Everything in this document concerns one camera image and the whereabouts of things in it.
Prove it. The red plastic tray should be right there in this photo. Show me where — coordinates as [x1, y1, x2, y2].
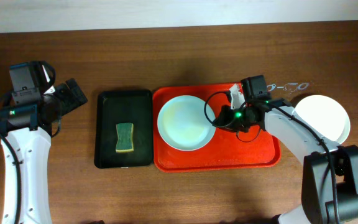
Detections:
[152, 83, 281, 172]

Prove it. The light blue plate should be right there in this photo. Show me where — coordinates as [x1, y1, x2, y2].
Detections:
[157, 95, 216, 152]

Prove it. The white plate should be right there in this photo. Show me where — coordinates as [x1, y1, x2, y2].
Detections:
[295, 95, 351, 144]

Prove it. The black plastic tray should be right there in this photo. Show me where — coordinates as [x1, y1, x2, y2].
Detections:
[94, 90, 154, 169]

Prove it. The green yellow sponge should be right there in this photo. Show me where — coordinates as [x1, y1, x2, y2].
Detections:
[116, 123, 134, 153]

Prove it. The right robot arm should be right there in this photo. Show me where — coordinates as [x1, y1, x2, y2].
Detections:
[210, 75, 358, 224]

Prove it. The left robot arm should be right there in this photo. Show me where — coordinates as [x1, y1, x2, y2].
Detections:
[0, 61, 88, 223]

